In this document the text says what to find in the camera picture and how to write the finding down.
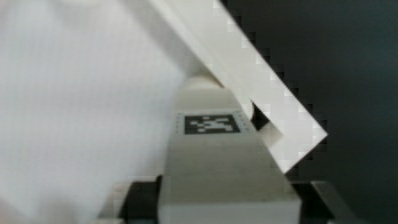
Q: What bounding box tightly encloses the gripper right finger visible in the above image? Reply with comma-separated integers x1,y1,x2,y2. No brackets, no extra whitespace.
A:
311,181,362,224

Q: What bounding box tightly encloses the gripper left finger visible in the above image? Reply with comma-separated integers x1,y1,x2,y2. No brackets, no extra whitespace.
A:
87,182,131,224

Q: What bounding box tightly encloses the white leg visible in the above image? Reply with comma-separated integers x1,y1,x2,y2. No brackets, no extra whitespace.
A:
158,75,302,224

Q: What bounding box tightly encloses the white desk top tray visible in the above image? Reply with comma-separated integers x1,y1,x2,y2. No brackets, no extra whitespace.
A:
0,0,328,224

